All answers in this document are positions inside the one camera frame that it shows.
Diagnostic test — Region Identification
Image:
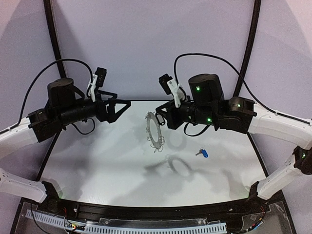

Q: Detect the key with black tag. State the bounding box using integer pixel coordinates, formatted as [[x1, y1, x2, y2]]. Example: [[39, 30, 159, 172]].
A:
[[156, 113, 166, 126]]

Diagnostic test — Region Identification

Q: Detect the metal keyring disc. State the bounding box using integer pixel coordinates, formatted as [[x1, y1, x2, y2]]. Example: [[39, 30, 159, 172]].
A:
[[145, 112, 165, 153]]

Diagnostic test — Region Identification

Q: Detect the right black frame post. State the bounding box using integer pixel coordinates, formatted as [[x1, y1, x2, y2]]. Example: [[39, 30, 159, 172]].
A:
[[233, 0, 262, 97]]

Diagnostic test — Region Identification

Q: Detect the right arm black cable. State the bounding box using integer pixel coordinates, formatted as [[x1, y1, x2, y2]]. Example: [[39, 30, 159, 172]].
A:
[[174, 54, 310, 137]]

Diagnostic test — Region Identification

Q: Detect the black front aluminium rail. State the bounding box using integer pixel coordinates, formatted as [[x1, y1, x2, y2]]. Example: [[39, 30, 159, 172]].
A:
[[59, 199, 250, 221]]

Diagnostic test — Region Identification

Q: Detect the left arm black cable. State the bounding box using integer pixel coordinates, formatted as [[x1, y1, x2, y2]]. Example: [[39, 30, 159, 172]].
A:
[[0, 58, 97, 135]]

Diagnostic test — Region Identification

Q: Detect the key with blue tag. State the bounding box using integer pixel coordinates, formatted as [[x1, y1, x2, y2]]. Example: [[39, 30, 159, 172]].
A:
[[195, 147, 209, 158]]

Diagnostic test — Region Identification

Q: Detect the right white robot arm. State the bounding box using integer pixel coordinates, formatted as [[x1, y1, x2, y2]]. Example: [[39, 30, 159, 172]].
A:
[[156, 74, 312, 201]]

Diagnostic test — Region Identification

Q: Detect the black frame post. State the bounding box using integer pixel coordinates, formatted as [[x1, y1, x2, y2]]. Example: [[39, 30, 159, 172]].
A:
[[233, 0, 262, 97], [43, 0, 68, 78]]

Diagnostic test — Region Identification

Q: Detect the white slotted cable duct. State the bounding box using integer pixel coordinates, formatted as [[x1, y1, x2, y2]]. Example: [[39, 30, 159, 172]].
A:
[[23, 209, 227, 234]]

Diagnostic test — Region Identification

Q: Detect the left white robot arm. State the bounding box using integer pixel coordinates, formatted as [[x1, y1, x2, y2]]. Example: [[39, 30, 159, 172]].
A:
[[0, 78, 131, 203]]

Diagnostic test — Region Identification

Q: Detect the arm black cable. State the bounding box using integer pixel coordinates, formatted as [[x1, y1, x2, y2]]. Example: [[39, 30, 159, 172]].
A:
[[0, 58, 97, 135], [174, 54, 310, 137]]

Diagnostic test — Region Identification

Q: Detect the left black frame post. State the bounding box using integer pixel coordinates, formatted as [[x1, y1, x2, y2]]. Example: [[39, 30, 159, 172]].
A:
[[43, 0, 68, 78]]

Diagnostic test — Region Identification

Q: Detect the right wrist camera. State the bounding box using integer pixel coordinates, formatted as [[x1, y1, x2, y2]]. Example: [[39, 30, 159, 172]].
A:
[[158, 74, 187, 108]]

